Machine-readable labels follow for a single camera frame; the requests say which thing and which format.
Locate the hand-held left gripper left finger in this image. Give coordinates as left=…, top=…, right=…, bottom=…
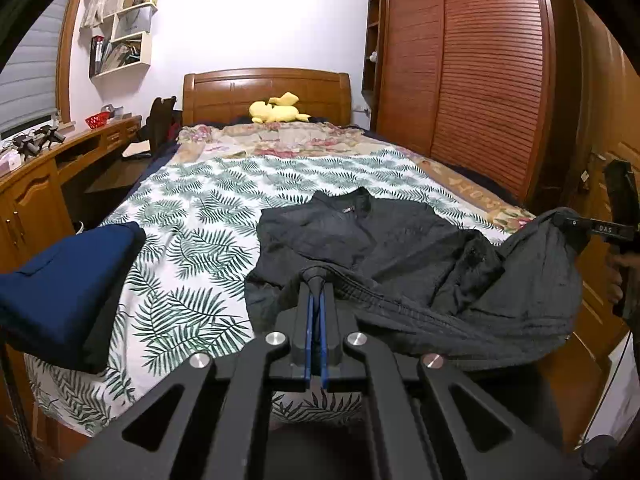
left=60, top=280, right=318, bottom=480

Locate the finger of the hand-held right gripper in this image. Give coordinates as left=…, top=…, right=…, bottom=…
left=551, top=212, right=592, bottom=256

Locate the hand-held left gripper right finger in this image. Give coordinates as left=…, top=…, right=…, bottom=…
left=319, top=282, right=593, bottom=480

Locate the black jacket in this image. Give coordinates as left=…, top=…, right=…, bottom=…
left=245, top=186, right=586, bottom=373

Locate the person's right hand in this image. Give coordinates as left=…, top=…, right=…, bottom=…
left=604, top=252, right=640, bottom=307

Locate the wooden door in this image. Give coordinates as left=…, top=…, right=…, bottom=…
left=565, top=0, right=640, bottom=361

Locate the bed with leaf-print cover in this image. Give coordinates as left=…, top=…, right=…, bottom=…
left=25, top=152, right=511, bottom=436

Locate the wooden louvred wardrobe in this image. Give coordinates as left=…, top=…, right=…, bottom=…
left=361, top=0, right=558, bottom=206

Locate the floral quilt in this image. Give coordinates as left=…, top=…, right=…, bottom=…
left=176, top=122, right=538, bottom=248

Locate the yellow plush toy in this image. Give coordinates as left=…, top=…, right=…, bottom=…
left=249, top=91, right=311, bottom=125

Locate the folded navy blue garment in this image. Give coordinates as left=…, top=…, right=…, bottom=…
left=0, top=221, right=147, bottom=368

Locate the wooden bed headboard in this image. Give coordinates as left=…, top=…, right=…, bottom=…
left=182, top=67, right=352, bottom=128

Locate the dark chair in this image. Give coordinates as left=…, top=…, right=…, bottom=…
left=147, top=95, right=183, bottom=153

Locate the wooden desk cabinet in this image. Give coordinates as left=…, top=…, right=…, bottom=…
left=0, top=115, right=146, bottom=286

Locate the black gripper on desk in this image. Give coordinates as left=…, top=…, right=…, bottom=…
left=32, top=125, right=66, bottom=147
left=12, top=132, right=43, bottom=159

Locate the row of binders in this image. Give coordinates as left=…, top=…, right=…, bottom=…
left=90, top=35, right=106, bottom=77

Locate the grey paper bag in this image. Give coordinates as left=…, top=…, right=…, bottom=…
left=117, top=5, right=151, bottom=41

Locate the grey window blind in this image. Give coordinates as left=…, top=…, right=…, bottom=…
left=0, top=0, right=76, bottom=136

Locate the white wall shelf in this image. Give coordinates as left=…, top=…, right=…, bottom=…
left=89, top=0, right=160, bottom=79

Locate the wooden window frame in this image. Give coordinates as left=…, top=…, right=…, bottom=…
left=55, top=0, right=93, bottom=126

